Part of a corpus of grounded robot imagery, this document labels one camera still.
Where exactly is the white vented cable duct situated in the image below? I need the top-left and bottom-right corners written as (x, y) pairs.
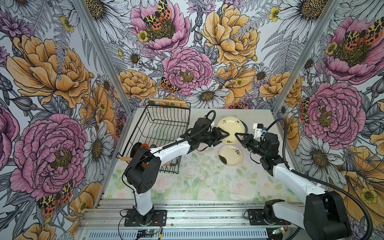
top-left (84, 228), bottom-right (268, 240)

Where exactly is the black plate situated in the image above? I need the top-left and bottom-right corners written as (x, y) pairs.
top-left (130, 142), bottom-right (142, 158)

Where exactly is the near wooden rack handle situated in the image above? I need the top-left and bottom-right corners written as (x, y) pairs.
top-left (120, 157), bottom-right (171, 166)

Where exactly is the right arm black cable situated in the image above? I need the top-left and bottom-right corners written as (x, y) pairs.
top-left (248, 117), bottom-right (374, 240)

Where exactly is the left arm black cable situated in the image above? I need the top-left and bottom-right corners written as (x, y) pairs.
top-left (121, 109), bottom-right (217, 208)

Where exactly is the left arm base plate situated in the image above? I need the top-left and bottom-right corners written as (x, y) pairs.
top-left (124, 209), bottom-right (168, 227)

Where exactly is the aluminium rail frame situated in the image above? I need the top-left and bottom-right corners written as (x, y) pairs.
top-left (76, 199), bottom-right (297, 240)

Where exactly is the black wire dish rack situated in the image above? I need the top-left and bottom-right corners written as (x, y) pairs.
top-left (113, 99), bottom-right (191, 175)

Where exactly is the wooden rack handle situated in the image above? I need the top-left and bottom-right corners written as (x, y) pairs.
top-left (149, 98), bottom-right (186, 104)
top-left (120, 157), bottom-right (171, 166)

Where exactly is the far wooden rack handle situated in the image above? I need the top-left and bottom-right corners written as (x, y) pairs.
top-left (149, 98), bottom-right (186, 104)

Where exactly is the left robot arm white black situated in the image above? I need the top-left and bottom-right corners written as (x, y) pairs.
top-left (124, 117), bottom-right (230, 226)

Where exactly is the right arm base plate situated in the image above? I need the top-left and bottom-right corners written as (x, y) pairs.
top-left (244, 209), bottom-right (291, 226)

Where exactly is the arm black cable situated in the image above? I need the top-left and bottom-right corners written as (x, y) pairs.
top-left (121, 109), bottom-right (217, 208)
top-left (248, 117), bottom-right (374, 240)

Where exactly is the green circuit board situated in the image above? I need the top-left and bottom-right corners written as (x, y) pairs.
top-left (136, 229), bottom-right (158, 240)

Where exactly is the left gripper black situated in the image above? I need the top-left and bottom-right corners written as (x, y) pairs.
top-left (199, 126), bottom-right (230, 147)

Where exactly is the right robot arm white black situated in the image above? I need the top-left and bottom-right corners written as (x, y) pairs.
top-left (235, 124), bottom-right (352, 240)

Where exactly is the white plate red green band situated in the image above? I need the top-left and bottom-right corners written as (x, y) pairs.
top-left (240, 120), bottom-right (248, 134)

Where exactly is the beige plate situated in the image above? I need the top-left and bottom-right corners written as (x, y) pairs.
top-left (219, 145), bottom-right (244, 167)

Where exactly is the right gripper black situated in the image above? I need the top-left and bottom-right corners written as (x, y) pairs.
top-left (234, 133), bottom-right (268, 158)

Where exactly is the cream plate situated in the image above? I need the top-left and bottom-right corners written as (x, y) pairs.
top-left (217, 117), bottom-right (246, 144)

